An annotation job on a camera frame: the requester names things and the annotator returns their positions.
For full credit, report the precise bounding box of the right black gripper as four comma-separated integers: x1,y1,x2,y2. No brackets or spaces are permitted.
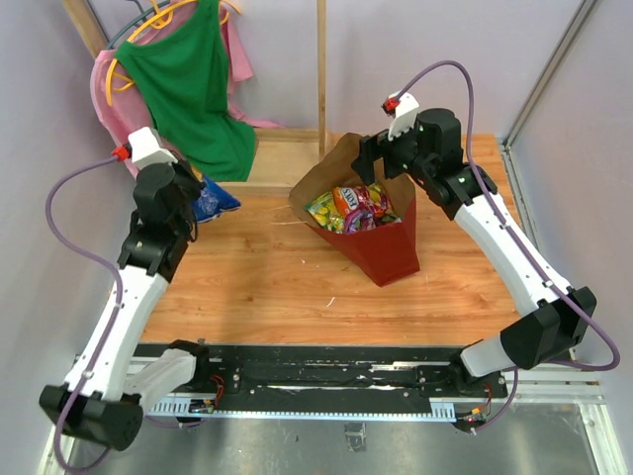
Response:
350,116,433,186

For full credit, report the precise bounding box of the blue Doritos chip bag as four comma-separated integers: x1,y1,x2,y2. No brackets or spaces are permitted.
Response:
192,167,241,224

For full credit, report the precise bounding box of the yellow green candy bag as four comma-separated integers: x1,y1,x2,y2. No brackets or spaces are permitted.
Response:
305,191,345,234

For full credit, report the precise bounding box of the purple Tops candy bag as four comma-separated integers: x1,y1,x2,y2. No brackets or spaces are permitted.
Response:
344,201,402,235

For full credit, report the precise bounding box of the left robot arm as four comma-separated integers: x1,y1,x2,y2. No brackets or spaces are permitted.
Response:
40,160,212,451

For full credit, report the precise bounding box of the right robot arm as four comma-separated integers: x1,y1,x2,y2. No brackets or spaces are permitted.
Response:
352,108,596,396

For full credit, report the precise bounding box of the orange Tops candy bag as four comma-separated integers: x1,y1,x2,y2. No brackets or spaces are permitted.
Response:
331,182,391,218

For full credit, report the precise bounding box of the wooden clothes rack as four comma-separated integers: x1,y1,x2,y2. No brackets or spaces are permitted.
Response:
62,1,334,196

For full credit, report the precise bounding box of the pink shirt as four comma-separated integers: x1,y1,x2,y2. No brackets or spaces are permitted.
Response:
90,1,272,153

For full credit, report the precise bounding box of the green shirt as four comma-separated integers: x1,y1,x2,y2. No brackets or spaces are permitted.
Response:
115,1,256,182

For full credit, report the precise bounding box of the yellow clothes hanger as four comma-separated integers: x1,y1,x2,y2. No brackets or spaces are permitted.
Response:
105,0,243,106

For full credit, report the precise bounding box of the dark green clothes hanger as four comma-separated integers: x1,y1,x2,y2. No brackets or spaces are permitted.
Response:
105,0,154,49

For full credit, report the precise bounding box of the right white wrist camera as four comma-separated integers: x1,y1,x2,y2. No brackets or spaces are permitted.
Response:
383,92,419,142

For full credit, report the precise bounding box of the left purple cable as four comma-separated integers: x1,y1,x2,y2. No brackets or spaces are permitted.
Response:
45,155,149,474

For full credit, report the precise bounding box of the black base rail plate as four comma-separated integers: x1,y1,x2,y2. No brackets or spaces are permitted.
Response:
170,340,507,416

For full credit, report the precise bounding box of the aluminium frame post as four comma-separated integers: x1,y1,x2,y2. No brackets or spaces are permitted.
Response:
501,0,601,149

